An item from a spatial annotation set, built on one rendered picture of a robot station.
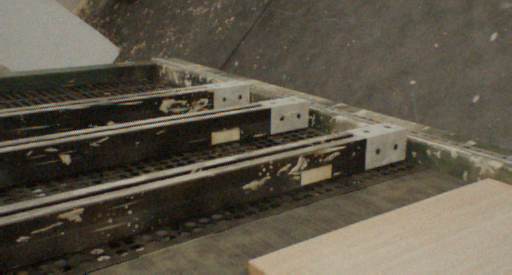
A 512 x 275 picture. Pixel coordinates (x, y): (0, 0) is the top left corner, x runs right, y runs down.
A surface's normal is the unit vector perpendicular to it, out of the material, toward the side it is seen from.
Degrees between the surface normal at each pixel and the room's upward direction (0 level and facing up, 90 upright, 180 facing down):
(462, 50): 0
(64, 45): 90
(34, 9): 90
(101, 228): 90
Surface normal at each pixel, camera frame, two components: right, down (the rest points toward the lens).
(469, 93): -0.62, -0.47
